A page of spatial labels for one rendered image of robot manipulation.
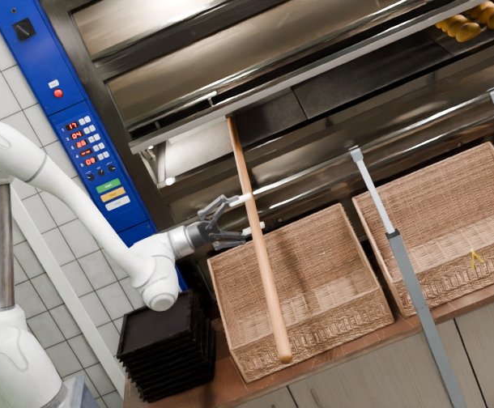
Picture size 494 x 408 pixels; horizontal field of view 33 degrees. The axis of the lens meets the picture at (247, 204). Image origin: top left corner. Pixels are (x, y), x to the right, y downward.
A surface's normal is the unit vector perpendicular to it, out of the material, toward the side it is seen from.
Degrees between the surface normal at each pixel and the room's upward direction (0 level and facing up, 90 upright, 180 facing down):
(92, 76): 90
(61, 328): 90
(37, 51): 90
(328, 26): 70
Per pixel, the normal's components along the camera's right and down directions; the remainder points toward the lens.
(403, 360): 0.09, 0.39
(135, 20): -0.05, 0.08
